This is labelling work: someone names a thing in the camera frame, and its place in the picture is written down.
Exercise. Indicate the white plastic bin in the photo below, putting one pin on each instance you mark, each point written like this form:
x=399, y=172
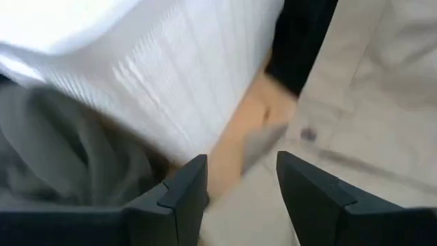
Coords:
x=153, y=68

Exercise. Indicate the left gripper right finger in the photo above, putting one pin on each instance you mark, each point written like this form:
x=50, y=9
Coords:
x=314, y=205

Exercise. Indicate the beige button shirt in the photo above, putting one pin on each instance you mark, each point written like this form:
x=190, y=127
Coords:
x=375, y=102

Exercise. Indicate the olive green hoodie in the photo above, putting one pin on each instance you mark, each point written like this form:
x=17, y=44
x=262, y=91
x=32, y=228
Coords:
x=68, y=153

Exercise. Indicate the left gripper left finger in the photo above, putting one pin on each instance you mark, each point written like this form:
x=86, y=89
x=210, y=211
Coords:
x=184, y=205

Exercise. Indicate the navy blue garment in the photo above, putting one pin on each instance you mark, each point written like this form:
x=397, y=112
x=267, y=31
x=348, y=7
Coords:
x=300, y=41

